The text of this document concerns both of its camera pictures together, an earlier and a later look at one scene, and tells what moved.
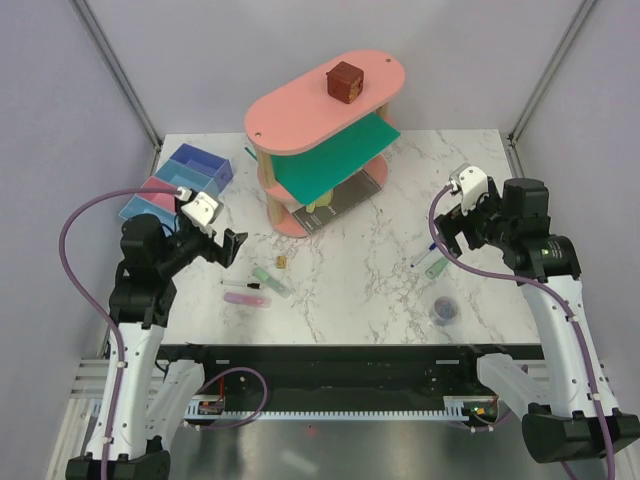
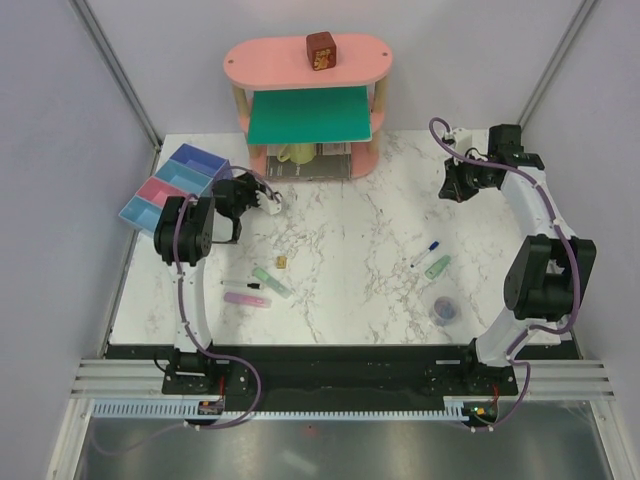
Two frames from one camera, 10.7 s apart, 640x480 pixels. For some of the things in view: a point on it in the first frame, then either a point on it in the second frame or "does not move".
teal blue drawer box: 185,176 does not move
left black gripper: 211,252 → 248,181
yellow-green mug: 323,201 → 296,153
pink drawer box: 165,200 does not move
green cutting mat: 336,169 → 309,116
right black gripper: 452,222 → 453,188
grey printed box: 345,196 → 319,167
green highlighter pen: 275,285 does not move
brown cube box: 345,82 → 321,50
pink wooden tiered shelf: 335,96 → 283,64
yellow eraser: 282,262 does not move
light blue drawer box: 138,206 does not move
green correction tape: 436,268 does not move
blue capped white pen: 431,247 does not move
